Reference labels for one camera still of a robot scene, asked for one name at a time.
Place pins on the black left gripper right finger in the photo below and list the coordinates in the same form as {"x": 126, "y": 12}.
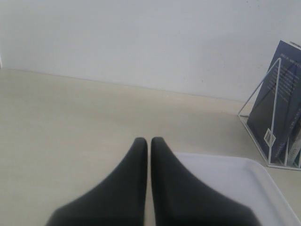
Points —
{"x": 180, "y": 199}

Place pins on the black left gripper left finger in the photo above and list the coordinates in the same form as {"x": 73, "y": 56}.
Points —
{"x": 119, "y": 200}

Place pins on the dark blue spine book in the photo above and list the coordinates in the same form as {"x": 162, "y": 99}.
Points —
{"x": 277, "y": 108}

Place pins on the white plastic tray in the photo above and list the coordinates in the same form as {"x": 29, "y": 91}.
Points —
{"x": 245, "y": 181}

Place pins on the white wire book rack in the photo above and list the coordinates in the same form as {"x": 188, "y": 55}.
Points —
{"x": 291, "y": 156}

